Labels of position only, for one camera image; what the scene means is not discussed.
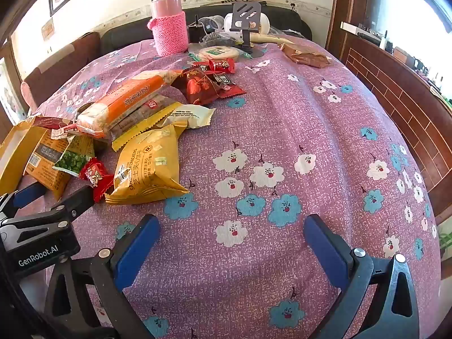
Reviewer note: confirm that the wooden brick-pattern counter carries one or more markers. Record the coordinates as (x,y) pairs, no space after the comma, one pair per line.
(399,99)

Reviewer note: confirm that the red and white snack packet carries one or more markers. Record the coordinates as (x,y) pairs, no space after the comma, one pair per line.
(53,125)

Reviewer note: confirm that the yellow zigzag-edged snack packet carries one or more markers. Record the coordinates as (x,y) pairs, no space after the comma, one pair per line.
(141,133)

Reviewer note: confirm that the orange wall sticker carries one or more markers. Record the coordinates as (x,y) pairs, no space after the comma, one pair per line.
(47,31)

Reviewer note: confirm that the dark red nougat packet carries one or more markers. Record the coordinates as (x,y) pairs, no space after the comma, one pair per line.
(194,86)

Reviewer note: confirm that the brown plastic packet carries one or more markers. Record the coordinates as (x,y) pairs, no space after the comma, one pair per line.
(305,56)

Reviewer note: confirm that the yellow sandwich cracker packet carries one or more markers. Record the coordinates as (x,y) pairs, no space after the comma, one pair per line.
(148,162)

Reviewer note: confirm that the pink knit-sleeved thermos bottle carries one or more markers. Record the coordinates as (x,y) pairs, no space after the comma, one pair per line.
(169,31)

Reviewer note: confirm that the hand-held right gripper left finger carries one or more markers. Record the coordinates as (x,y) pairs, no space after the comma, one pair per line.
(136,254)

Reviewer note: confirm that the orange packet with dark label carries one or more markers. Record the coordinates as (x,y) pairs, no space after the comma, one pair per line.
(44,162)

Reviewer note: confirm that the black phone stand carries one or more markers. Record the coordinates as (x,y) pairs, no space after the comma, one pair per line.
(247,10)

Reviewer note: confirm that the clear plastic cup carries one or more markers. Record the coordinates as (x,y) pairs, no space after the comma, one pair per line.
(212,26)

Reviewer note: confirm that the green plant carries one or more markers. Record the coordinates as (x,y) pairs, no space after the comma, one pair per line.
(445,242)

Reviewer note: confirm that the cream white snack packet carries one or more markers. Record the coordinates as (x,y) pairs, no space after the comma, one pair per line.
(192,114)

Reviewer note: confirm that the brown armchair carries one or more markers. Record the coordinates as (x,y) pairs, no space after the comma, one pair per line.
(60,67)

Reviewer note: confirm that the white round container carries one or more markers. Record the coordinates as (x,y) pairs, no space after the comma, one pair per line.
(265,24)

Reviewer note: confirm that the black sofa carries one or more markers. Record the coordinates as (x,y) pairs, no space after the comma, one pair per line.
(116,39)

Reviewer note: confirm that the small red candy packet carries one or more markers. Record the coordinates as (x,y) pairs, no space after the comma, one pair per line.
(201,67)
(95,178)
(220,65)

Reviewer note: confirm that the beige plastic bag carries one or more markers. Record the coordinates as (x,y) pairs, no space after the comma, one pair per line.
(270,39)

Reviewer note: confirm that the purple floral tablecloth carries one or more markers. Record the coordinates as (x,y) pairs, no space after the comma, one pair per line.
(268,123)

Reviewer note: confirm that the red packet with black label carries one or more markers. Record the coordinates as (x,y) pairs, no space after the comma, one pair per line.
(227,86)

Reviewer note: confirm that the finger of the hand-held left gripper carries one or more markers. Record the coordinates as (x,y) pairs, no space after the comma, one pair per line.
(79,199)
(30,192)

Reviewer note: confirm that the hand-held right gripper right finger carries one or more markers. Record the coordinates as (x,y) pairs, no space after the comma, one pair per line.
(325,250)

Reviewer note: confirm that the white box with yellow rim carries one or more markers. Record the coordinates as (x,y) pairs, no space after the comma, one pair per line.
(14,155)

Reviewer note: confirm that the green pea snack packet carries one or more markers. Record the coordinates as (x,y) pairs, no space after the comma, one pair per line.
(70,160)

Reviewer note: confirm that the round flatbread packet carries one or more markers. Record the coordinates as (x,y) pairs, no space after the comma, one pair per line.
(215,53)

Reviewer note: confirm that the orange cracker packet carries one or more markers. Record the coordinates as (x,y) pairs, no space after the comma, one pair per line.
(120,106)

